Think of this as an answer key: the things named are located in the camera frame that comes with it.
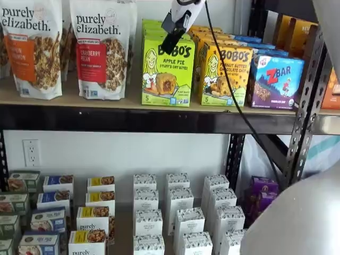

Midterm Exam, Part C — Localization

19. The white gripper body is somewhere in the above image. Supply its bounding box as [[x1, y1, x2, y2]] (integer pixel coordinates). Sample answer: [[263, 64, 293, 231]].
[[169, 0, 207, 32]]

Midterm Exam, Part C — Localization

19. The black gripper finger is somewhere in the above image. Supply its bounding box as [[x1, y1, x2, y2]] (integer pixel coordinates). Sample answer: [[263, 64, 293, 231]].
[[161, 12, 176, 31], [161, 28, 186, 48]]

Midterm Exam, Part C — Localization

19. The green Bobo's apple pie box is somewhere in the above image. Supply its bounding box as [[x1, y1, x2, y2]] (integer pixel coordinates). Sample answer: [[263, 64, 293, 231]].
[[141, 36, 196, 107], [142, 18, 172, 29], [142, 25, 192, 41]]

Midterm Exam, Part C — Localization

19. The yellow Bobo's peanut butter box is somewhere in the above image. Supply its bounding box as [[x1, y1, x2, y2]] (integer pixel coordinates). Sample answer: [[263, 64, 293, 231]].
[[189, 25, 224, 34], [192, 31, 232, 40], [198, 44, 253, 107], [195, 37, 241, 50]]

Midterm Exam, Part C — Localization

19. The blue Zbar box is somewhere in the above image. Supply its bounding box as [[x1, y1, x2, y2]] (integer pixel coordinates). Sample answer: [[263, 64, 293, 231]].
[[233, 33, 263, 45], [252, 48, 290, 58], [248, 54, 305, 110], [245, 42, 276, 51]]

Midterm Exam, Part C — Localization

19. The wooden shelf board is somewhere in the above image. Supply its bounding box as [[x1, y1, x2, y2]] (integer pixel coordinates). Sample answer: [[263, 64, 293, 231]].
[[316, 107, 340, 117], [0, 61, 302, 115]]

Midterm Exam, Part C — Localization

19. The mustard brown box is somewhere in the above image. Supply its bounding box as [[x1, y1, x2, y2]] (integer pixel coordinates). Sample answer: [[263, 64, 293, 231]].
[[273, 14, 319, 54]]

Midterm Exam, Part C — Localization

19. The yellow label granola box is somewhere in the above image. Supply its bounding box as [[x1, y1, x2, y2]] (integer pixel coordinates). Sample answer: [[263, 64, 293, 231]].
[[76, 206, 115, 245], [87, 175, 115, 193], [85, 191, 116, 210], [68, 229, 107, 255]]

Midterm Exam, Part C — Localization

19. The orange cardboard box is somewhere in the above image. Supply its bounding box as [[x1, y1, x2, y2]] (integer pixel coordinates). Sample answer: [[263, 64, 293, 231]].
[[320, 67, 340, 109]]

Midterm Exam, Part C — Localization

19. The purple snack box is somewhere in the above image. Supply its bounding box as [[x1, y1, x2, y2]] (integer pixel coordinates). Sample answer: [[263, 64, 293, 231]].
[[251, 175, 280, 193], [243, 185, 278, 221]]

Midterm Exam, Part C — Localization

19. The blue label oatmeal box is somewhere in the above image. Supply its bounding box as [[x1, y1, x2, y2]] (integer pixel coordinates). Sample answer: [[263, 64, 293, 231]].
[[18, 231, 61, 255], [30, 207, 66, 233], [36, 190, 71, 210], [42, 175, 74, 193]]

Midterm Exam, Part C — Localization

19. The green label oatmeal box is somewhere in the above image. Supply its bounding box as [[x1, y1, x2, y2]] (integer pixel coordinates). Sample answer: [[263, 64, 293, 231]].
[[0, 214, 21, 240], [7, 170, 41, 193], [0, 237, 15, 255], [0, 193, 30, 216]]

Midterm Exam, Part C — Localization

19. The black metal shelving rack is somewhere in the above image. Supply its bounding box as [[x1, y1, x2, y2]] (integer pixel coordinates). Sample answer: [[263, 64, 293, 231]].
[[0, 0, 333, 192], [309, 114, 340, 135]]

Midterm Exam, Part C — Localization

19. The orange label granola bag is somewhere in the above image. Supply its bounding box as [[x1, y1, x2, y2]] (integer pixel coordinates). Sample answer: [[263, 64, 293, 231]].
[[0, 0, 64, 101]]

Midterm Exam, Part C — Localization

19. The white granola bag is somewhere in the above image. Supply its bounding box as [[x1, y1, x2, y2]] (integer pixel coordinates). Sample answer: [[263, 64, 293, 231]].
[[0, 23, 11, 80]]

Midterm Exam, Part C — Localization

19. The white patterned carton group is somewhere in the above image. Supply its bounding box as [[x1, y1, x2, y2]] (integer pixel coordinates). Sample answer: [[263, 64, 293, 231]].
[[0, 169, 253, 255]]

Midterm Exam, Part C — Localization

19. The white plastic sheet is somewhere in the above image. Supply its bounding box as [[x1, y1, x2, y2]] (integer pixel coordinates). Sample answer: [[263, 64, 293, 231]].
[[243, 134, 340, 186]]

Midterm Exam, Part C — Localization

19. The black cable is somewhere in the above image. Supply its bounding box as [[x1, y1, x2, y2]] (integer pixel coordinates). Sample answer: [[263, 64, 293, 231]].
[[175, 0, 282, 192]]

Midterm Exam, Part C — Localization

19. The white wall outlet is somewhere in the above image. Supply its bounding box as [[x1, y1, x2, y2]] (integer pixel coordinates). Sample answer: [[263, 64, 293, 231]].
[[22, 139, 41, 167]]

